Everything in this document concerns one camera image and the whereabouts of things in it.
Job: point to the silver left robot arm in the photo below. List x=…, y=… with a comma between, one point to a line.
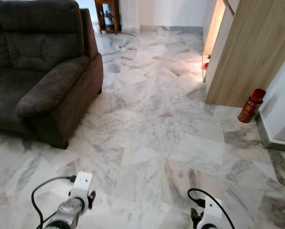
x=66, y=214

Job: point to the red and gold tin can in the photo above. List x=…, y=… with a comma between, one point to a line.
x=250, y=109

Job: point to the dark brown fabric sofa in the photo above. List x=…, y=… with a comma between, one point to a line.
x=42, y=71

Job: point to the small red object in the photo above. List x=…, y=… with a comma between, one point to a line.
x=205, y=66

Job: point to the light wood panel cabinet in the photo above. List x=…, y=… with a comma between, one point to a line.
x=249, y=52

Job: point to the brown wooden display cabinet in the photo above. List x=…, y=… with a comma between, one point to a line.
x=106, y=16

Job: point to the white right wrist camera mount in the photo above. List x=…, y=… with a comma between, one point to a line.
x=211, y=214

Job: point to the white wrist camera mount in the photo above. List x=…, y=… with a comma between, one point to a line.
x=81, y=186
x=211, y=214

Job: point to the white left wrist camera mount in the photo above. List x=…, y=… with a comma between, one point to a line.
x=81, y=186

